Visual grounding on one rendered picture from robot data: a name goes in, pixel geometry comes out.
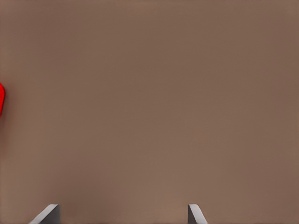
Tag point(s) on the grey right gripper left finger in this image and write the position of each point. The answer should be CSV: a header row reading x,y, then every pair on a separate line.
x,y
49,215

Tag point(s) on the red cup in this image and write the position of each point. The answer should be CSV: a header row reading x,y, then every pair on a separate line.
x,y
1,98

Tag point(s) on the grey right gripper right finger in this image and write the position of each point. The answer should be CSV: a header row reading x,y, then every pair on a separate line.
x,y
195,215

